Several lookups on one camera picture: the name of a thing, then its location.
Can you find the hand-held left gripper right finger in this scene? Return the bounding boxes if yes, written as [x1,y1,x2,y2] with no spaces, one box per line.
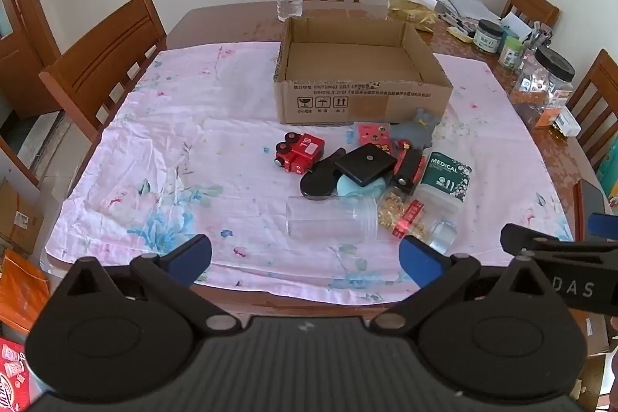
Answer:
[371,236,561,336]

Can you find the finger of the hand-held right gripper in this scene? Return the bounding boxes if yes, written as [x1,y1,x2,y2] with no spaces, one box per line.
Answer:
[501,224,575,256]
[590,213,618,241]

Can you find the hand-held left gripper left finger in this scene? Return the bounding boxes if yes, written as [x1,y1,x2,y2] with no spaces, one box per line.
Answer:
[53,234,241,337]

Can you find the clear bottle of gold capsules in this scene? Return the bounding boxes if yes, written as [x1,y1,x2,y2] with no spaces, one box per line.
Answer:
[377,187,458,254]

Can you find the white plastic bottle green label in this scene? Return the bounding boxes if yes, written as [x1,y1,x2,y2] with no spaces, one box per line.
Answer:
[413,151,473,220]

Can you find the black toy train red wheels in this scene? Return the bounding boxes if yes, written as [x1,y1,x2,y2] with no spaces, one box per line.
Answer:
[390,141,428,195]

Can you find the clear plastic jar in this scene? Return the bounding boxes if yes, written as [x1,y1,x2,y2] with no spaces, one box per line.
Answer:
[286,195,378,244]

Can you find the black square case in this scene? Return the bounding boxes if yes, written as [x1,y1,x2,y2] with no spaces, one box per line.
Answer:
[335,143,396,187]

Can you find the brown cardboard box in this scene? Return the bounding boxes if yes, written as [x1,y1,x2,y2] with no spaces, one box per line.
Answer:
[273,16,453,125]

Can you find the dark smartphone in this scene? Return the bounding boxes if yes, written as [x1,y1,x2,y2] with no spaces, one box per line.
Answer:
[577,179,606,244]

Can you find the pink floral tablecloth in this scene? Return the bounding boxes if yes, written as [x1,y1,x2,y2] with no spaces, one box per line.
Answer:
[43,42,575,307]

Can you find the pale teal round container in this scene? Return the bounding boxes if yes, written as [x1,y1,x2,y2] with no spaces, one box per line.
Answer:
[334,173,387,197]

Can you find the small white box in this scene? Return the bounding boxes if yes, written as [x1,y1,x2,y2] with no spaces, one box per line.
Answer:
[554,110,581,137]

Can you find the small orange box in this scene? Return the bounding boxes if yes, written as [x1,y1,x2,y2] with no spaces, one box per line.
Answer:
[536,108,563,128]

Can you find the black plastic ladle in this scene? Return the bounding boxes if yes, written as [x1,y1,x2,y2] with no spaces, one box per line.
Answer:
[299,149,348,200]

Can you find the grey elephant toy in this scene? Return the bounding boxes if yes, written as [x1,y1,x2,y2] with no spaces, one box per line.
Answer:
[390,107,442,149]

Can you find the pink card pack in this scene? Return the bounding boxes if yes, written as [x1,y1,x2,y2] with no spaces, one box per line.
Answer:
[352,121,393,149]

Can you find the large clear jar black lid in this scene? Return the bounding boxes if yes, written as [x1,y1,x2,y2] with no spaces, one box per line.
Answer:
[512,45,576,109]

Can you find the orange plastic bag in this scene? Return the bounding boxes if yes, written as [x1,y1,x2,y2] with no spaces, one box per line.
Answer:
[0,248,51,336]

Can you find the cardboard carton on floor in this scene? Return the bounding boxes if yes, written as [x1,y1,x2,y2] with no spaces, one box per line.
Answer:
[0,178,44,253]

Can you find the small jar green lid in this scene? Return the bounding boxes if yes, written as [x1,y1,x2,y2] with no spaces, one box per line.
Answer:
[497,36,525,68]

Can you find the bunch of pens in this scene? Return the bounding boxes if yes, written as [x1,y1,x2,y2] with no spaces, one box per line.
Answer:
[526,23,553,51]

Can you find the dark glass jar white label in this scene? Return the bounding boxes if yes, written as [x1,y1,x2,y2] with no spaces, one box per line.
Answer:
[473,19,504,54]

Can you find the red printed packet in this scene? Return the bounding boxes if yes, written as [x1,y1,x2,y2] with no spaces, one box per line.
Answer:
[0,337,46,412]

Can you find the pile of papers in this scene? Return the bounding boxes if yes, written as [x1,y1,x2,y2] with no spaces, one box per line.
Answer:
[437,0,500,24]

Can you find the gold foil packet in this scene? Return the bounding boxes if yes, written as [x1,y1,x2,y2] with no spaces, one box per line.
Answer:
[387,0,438,31]

